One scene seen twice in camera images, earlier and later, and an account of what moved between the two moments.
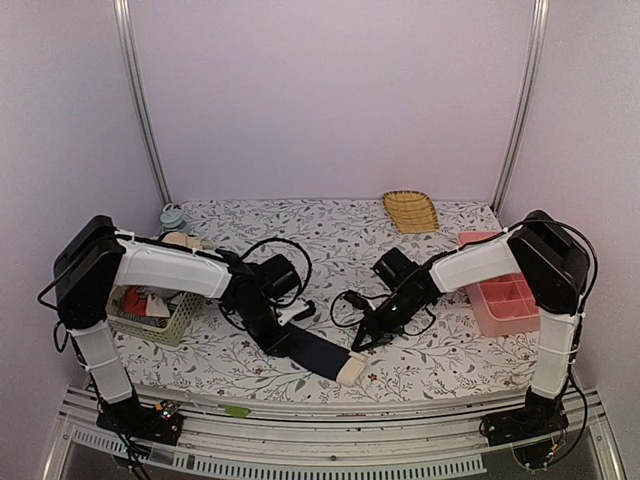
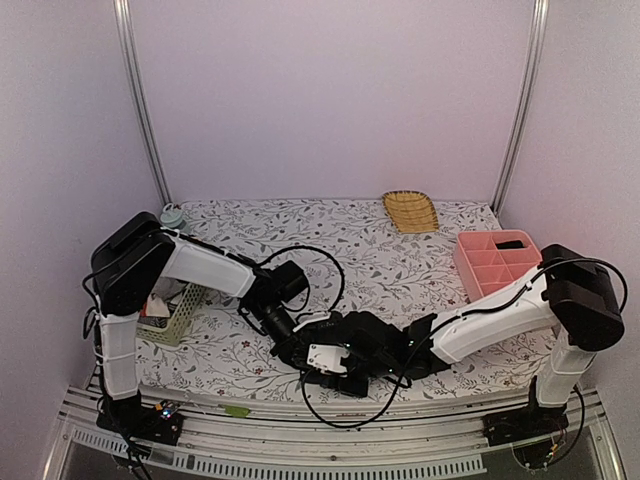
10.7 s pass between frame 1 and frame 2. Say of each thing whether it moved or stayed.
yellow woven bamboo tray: stayed
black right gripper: moved
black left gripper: moved
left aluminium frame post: stayed
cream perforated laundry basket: stayed
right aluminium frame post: stayed
